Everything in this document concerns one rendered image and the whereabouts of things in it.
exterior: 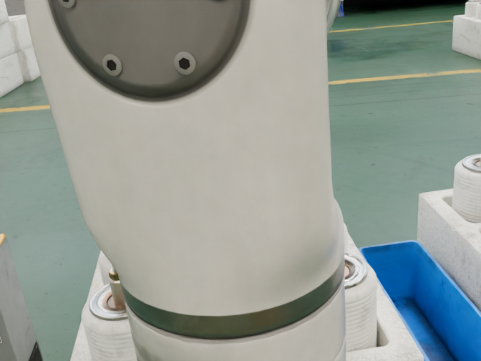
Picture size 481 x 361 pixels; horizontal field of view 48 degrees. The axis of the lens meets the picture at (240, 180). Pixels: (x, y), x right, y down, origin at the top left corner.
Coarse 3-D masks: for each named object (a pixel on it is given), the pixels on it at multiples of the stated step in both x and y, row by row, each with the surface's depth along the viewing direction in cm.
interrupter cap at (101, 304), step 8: (104, 288) 61; (96, 296) 60; (104, 296) 60; (96, 304) 59; (104, 304) 59; (112, 304) 59; (96, 312) 57; (104, 312) 57; (112, 312) 57; (120, 312) 57; (112, 320) 56
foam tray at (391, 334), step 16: (352, 240) 81; (96, 272) 79; (96, 288) 75; (384, 304) 66; (384, 320) 63; (400, 320) 63; (80, 336) 66; (384, 336) 61; (400, 336) 60; (80, 352) 63; (352, 352) 59; (368, 352) 58; (384, 352) 58; (400, 352) 58; (416, 352) 58
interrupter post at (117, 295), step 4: (112, 280) 58; (112, 284) 58; (116, 284) 58; (112, 288) 58; (116, 288) 58; (120, 288) 58; (112, 292) 58; (116, 292) 58; (120, 292) 58; (112, 296) 59; (116, 296) 58; (120, 296) 58; (116, 300) 58; (120, 300) 58; (124, 300) 58; (120, 304) 59; (124, 304) 59
